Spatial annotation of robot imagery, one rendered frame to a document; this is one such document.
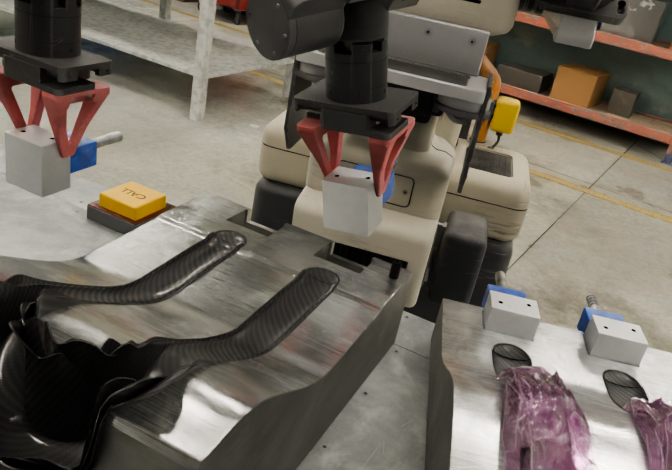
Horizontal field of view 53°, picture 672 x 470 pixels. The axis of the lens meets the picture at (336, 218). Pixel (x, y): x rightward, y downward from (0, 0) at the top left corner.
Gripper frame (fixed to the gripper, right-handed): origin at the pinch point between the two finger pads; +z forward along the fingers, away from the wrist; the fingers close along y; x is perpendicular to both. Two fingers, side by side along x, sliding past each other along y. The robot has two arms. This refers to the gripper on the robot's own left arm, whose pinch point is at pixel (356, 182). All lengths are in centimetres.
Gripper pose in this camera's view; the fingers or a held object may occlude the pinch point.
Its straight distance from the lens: 67.2
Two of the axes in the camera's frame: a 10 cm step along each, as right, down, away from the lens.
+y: 8.9, 2.1, -4.0
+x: 4.5, -4.4, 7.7
